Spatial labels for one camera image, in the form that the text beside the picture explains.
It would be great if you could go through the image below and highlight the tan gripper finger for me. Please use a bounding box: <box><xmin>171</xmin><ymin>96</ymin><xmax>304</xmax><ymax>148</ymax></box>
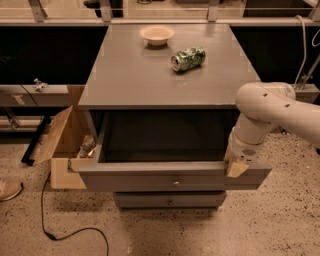
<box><xmin>226</xmin><ymin>158</ymin><xmax>249</xmax><ymax>178</ymax></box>

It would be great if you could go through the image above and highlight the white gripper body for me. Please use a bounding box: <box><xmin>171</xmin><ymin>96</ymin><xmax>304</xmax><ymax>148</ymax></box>
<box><xmin>226</xmin><ymin>131</ymin><xmax>263</xmax><ymax>162</ymax></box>

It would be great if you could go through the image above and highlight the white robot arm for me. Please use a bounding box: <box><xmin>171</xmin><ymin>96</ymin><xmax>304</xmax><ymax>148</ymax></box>
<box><xmin>224</xmin><ymin>82</ymin><xmax>320</xmax><ymax>178</ymax></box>

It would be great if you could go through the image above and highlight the grey drawer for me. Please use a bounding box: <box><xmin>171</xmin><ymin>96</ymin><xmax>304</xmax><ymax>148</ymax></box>
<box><xmin>79</xmin><ymin>110</ymin><xmax>271</xmax><ymax>192</ymax></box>
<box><xmin>113</xmin><ymin>191</ymin><xmax>227</xmax><ymax>209</ymax></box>

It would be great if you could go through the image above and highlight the black power cable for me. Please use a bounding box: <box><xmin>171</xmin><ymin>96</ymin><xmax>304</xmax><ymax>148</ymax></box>
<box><xmin>39</xmin><ymin>171</ymin><xmax>110</xmax><ymax>256</ymax></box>

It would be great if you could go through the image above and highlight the grey bottom drawer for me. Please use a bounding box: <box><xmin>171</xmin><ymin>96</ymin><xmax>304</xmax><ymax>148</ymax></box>
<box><xmin>113</xmin><ymin>191</ymin><xmax>227</xmax><ymax>209</ymax></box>

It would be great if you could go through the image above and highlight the open cardboard box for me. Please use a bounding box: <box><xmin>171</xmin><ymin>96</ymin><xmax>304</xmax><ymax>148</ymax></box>
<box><xmin>34</xmin><ymin>85</ymin><xmax>94</xmax><ymax>190</ymax></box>

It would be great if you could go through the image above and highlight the small clear object on ledge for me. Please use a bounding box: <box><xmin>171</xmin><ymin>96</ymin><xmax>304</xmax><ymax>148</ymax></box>
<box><xmin>34</xmin><ymin>78</ymin><xmax>48</xmax><ymax>93</ymax></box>

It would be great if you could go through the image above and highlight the grey drawer cabinet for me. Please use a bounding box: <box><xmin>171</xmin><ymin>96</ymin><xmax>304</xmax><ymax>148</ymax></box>
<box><xmin>78</xmin><ymin>23</ymin><xmax>262</xmax><ymax>210</ymax></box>

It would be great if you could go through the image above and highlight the crushed green soda can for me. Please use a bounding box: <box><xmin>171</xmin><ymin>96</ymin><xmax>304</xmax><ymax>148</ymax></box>
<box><xmin>171</xmin><ymin>46</ymin><xmax>206</xmax><ymax>72</ymax></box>

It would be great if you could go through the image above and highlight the black metal leg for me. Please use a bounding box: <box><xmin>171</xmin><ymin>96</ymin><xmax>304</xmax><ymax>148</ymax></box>
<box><xmin>21</xmin><ymin>115</ymin><xmax>51</xmax><ymax>166</ymax></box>

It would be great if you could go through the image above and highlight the white bowl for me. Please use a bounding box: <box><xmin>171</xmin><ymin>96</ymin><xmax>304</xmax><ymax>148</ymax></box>
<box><xmin>140</xmin><ymin>25</ymin><xmax>175</xmax><ymax>46</ymax></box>

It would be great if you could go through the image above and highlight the grey top drawer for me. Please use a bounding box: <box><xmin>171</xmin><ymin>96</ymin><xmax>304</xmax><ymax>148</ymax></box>
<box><xmin>79</xmin><ymin>110</ymin><xmax>271</xmax><ymax>192</ymax></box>

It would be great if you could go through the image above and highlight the beige shoe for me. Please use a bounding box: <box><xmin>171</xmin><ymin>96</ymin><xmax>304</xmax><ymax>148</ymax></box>
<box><xmin>0</xmin><ymin>180</ymin><xmax>23</xmax><ymax>202</ymax></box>

